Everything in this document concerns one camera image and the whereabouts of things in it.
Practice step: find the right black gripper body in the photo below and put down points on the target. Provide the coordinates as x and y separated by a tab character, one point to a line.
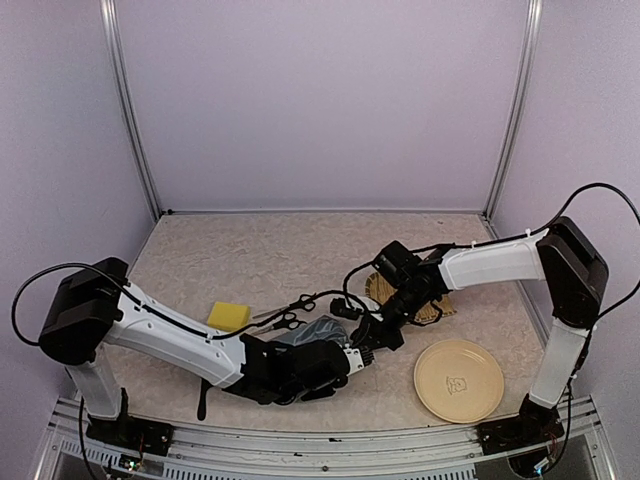
393	337

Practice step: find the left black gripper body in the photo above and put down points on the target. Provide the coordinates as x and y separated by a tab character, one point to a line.
291	395

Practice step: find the black clipper guard attachment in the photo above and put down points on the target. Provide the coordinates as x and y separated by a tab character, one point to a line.
366	357

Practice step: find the grey zip pouch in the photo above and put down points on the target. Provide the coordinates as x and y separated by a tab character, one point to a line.
323	328

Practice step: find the black handled scissors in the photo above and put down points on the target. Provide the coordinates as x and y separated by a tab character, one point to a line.
288	321
304	302

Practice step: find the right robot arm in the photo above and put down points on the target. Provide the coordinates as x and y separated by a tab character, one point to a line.
558	256

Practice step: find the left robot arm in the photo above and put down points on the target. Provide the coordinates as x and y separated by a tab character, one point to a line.
98	305

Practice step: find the woven bamboo tray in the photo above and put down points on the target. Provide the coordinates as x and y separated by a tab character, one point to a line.
379	290

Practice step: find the yellow sponge block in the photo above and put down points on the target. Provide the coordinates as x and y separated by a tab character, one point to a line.
228	317

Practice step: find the black plastic comb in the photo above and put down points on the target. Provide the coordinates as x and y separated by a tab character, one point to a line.
201	412

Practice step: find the beige round plate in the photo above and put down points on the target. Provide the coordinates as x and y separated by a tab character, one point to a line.
458	381

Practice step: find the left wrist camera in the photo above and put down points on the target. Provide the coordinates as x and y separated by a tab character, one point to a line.
352	355

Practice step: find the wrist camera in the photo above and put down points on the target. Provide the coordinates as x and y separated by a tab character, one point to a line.
352	355
353	308

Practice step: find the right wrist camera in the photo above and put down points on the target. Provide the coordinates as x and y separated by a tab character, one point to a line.
353	308

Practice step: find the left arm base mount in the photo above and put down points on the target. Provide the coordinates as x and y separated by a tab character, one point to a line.
133	433

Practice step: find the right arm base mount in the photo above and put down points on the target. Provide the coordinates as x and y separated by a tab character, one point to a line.
532	425

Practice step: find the front aluminium rail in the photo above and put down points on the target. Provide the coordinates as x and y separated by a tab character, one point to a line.
206	452

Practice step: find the right aluminium frame post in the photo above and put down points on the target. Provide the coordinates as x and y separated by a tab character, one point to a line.
517	107

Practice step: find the aluminium frame post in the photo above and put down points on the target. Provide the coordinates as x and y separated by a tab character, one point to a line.
517	107
109	14

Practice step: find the left aluminium frame post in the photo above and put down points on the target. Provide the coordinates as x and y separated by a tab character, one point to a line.
109	14

